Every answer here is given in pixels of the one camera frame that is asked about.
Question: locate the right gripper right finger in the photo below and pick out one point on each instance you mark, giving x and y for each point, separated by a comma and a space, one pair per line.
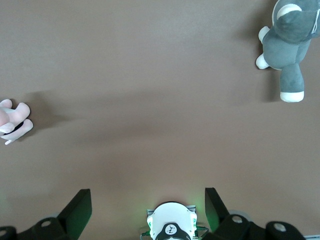
220, 225

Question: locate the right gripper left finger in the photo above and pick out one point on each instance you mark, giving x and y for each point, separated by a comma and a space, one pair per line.
72, 215

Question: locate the brown table cloth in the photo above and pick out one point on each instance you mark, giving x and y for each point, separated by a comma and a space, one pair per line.
125, 75

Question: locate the pale pink white plush dog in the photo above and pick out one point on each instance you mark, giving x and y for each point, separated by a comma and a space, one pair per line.
17, 117

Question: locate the grey white husky plush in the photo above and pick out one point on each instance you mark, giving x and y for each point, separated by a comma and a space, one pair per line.
285, 50

